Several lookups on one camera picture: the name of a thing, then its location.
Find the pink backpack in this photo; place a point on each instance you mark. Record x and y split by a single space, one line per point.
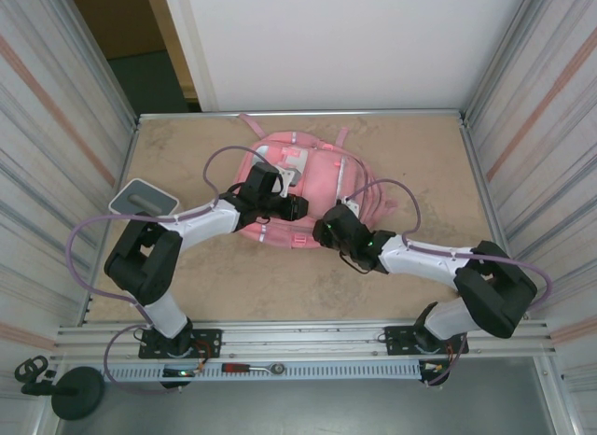
322 183

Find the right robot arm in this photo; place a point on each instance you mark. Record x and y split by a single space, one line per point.
494 290

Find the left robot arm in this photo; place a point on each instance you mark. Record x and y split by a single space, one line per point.
142 267

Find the white grey square box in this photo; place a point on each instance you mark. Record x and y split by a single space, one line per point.
140 199

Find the small circuit board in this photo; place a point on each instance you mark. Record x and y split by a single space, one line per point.
177 373

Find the brown wooden door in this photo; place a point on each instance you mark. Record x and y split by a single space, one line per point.
116 19

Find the black round stand base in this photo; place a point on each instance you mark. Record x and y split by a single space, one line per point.
77 397

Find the black clamp holder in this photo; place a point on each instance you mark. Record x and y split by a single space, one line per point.
30 372

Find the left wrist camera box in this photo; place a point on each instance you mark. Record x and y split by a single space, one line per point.
289 174

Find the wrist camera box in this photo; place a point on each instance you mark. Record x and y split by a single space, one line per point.
349 204
289 174

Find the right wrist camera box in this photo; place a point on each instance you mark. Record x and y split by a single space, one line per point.
349 204

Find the aluminium mounting rail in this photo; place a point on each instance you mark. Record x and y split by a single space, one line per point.
303 337

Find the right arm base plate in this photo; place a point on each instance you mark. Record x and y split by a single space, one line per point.
398 339

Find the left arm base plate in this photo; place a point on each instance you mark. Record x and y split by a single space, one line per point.
207 342

